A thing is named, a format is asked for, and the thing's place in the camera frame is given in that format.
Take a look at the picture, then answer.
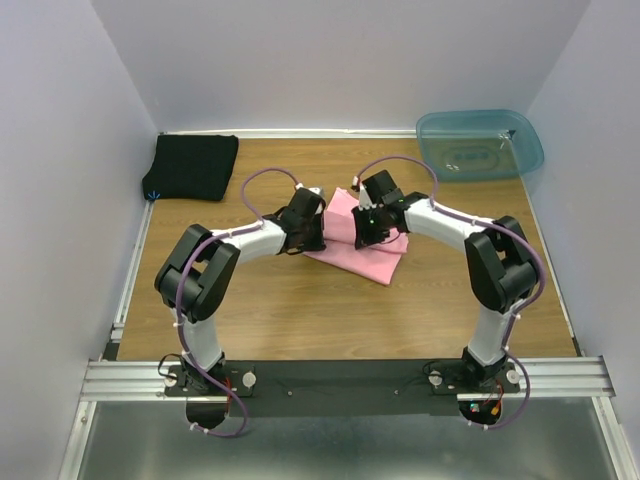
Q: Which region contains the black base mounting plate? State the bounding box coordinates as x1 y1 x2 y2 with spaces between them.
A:
158 359 520 424

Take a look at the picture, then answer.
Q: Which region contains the folded black t-shirt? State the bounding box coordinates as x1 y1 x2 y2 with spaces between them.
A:
141 134 239 202

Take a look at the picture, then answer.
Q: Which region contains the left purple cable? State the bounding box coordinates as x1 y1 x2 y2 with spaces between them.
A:
175 167 306 439

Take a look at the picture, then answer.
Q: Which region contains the pink t-shirt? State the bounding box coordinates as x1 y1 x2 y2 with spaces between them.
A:
304 188 409 285

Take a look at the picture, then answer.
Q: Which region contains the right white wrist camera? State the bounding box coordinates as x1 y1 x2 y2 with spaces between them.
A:
351 176 376 211

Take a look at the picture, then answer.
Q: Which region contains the blue translucent plastic bin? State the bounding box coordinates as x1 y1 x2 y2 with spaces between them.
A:
416 109 545 183

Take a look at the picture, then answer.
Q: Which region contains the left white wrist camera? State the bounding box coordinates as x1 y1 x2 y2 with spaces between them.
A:
295 183 324 197

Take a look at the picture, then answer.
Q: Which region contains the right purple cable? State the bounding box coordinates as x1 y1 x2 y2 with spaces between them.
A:
352 155 547 431

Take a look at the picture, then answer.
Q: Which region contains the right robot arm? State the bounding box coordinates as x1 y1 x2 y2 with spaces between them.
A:
351 170 544 390

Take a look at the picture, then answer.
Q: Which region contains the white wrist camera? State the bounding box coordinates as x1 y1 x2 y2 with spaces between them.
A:
351 176 376 211
295 183 324 197

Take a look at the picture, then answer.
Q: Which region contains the purple cable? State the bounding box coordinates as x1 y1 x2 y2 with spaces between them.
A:
352 155 547 431
175 167 306 439

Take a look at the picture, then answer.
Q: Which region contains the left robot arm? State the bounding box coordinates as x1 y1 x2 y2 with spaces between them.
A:
154 185 326 392

